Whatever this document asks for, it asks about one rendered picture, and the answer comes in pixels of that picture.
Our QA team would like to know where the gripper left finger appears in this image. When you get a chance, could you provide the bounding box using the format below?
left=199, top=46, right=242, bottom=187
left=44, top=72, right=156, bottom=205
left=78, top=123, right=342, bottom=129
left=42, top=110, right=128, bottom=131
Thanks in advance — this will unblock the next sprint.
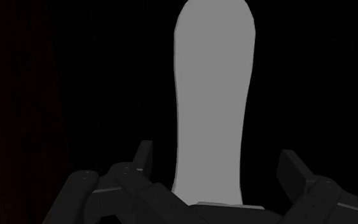
left=42, top=140, right=210, bottom=224

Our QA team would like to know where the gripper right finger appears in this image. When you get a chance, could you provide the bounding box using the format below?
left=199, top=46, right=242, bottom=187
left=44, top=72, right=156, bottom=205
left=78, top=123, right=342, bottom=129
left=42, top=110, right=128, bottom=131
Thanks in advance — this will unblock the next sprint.
left=276, top=149, right=358, bottom=224

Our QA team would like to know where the grey elongated rounded object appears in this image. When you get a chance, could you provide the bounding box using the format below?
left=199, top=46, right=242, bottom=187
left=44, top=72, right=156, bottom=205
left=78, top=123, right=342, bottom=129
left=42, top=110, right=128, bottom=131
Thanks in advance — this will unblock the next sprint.
left=171, top=0, right=256, bottom=207

